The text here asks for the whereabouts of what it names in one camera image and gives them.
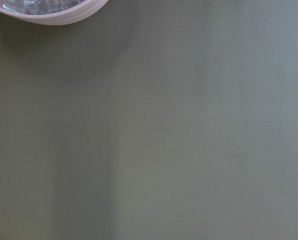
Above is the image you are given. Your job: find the cream rabbit tray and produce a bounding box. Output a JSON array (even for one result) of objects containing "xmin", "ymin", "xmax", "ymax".
[{"xmin": 0, "ymin": 0, "xmax": 108, "ymax": 26}]

